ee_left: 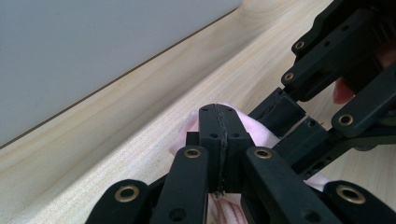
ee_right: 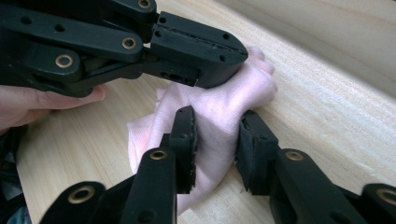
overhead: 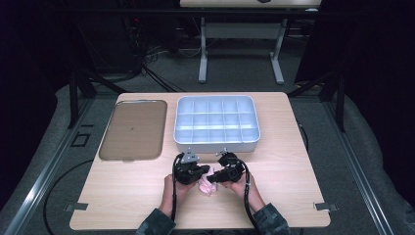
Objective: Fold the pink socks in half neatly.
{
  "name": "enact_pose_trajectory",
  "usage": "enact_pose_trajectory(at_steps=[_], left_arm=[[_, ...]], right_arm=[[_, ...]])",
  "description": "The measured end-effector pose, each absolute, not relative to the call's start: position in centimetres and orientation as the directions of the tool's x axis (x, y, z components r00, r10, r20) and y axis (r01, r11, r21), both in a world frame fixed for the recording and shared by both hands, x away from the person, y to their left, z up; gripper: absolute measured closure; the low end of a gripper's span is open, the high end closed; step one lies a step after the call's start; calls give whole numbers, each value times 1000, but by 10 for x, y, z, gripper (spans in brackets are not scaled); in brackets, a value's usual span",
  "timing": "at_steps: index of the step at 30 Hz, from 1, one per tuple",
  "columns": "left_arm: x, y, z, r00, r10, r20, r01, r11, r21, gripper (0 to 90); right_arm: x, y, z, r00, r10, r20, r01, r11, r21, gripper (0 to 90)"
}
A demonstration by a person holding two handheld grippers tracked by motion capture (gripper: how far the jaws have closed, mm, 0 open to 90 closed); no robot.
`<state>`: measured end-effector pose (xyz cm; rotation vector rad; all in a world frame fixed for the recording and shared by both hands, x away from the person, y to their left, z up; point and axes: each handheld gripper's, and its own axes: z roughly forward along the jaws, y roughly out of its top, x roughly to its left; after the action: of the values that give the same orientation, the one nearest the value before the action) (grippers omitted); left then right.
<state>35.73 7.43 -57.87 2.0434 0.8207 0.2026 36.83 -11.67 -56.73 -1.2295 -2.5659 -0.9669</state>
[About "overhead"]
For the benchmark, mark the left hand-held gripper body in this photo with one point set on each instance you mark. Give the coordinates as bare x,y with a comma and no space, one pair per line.
186,171

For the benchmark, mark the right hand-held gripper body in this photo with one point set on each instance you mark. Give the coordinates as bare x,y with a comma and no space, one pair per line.
232,168

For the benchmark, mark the pink sock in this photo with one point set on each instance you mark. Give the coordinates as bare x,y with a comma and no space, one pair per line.
207,186

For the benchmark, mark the person's right hand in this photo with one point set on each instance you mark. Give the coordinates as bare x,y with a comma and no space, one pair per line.
244,192

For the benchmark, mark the person's left hand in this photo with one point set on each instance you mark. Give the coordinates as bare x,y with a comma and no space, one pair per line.
169,196

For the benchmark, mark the white divided storage box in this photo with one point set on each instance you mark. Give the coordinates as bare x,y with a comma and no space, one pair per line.
216,123

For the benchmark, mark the brown flat tray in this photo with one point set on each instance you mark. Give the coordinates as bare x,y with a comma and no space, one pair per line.
133,130

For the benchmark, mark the black metal stand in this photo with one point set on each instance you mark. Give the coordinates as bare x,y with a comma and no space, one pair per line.
340,98
74,98

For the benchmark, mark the white-legged background desk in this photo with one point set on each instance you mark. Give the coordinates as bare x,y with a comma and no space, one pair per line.
241,31

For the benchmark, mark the aluminium floor rail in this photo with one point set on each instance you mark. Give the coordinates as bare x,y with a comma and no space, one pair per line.
42,176
355,169

